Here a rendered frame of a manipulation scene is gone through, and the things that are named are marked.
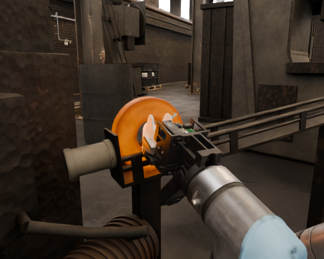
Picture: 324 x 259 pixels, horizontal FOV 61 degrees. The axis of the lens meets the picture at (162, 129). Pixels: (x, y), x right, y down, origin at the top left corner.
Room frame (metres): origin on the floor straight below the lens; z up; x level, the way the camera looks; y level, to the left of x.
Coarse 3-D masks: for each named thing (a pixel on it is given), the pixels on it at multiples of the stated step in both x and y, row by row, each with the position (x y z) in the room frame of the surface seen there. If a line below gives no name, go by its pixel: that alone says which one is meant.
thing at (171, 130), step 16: (160, 128) 0.45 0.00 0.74; (176, 128) 0.43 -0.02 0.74; (192, 128) 0.47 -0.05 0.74; (160, 144) 0.44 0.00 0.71; (176, 144) 0.43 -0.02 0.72; (192, 144) 0.41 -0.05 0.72; (208, 144) 0.40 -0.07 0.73; (160, 160) 0.44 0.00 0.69; (176, 160) 0.42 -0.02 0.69; (192, 160) 0.38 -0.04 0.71; (208, 160) 0.39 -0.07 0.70; (192, 176) 0.36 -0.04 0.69
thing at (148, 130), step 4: (152, 116) 0.50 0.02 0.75; (148, 120) 0.51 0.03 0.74; (152, 120) 0.49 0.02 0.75; (148, 124) 0.51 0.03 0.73; (152, 124) 0.49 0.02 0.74; (144, 128) 0.54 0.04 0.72; (148, 128) 0.51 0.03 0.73; (152, 128) 0.49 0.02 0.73; (144, 132) 0.52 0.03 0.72; (148, 132) 0.51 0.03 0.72; (152, 132) 0.49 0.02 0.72; (148, 136) 0.51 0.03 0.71; (152, 136) 0.49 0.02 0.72; (148, 140) 0.49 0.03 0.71; (152, 140) 0.49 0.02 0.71; (152, 144) 0.48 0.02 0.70
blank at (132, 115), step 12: (132, 108) 0.52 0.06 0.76; (144, 108) 0.54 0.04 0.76; (156, 108) 0.55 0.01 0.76; (168, 108) 0.56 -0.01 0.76; (120, 120) 0.51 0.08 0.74; (132, 120) 0.52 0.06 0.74; (144, 120) 0.54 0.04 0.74; (156, 120) 0.55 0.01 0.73; (180, 120) 0.57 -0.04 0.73; (120, 132) 0.51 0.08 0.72; (132, 132) 0.52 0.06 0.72; (120, 144) 0.51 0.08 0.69; (132, 144) 0.52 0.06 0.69; (144, 168) 0.54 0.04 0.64
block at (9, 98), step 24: (0, 96) 0.41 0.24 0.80; (0, 120) 0.40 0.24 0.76; (24, 120) 0.43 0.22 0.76; (0, 144) 0.39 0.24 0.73; (24, 144) 0.43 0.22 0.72; (0, 168) 0.39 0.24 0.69; (24, 168) 0.42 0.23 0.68; (0, 192) 0.38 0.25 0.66; (24, 192) 0.42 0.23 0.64; (0, 216) 0.38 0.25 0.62; (0, 240) 0.38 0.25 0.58
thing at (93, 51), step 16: (80, 0) 4.60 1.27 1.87; (96, 0) 4.49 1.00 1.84; (80, 16) 4.59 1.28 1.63; (96, 16) 4.48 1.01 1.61; (192, 16) 8.95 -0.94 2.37; (80, 32) 4.57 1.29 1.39; (96, 32) 4.46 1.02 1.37; (192, 32) 8.95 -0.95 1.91; (80, 48) 4.55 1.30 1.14; (96, 48) 4.44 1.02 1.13; (192, 48) 8.97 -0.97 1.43; (192, 64) 9.01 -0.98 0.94; (192, 80) 9.04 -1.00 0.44; (80, 96) 4.50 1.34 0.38
